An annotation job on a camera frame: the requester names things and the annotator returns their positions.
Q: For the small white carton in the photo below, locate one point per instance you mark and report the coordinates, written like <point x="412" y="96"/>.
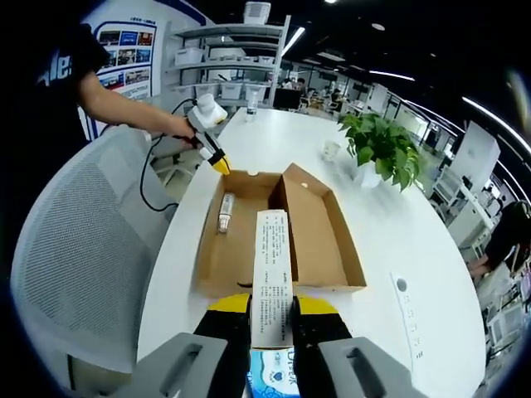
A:
<point x="271" y="282"/>

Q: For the brown cardboard shoe box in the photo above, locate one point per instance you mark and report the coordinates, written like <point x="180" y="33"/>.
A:
<point x="319" y="236"/>

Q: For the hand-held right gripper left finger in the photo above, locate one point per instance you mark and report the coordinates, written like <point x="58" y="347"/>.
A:
<point x="224" y="340"/>

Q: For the white patterned paper cup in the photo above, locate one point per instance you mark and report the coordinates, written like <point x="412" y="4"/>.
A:
<point x="332" y="151"/>

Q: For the person in black shirt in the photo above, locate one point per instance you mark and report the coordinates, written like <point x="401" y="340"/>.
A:
<point x="41" y="124"/>

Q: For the blue soft wet wipes pack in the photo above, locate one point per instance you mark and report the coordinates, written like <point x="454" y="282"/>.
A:
<point x="271" y="375"/>

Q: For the grey shelving rack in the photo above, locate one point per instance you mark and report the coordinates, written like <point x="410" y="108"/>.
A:
<point x="232" y="62"/>

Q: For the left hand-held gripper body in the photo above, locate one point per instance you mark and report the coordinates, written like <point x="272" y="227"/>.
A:
<point x="205" y="114"/>

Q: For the person's left hand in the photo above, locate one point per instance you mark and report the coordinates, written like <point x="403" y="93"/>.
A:
<point x="184" y="132"/>

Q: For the green potted plant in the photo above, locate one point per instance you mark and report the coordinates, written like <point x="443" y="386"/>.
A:
<point x="381" y="145"/>

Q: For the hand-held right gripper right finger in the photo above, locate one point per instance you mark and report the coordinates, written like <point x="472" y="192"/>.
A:
<point x="319" y="336"/>

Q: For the ceiling light strip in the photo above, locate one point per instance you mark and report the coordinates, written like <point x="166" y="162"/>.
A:
<point x="498" y="118"/>

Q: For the clear water bottle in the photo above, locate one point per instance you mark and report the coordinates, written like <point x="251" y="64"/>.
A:
<point x="251" y="108"/>

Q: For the wall poster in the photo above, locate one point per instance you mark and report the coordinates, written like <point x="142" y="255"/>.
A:
<point x="128" y="54"/>

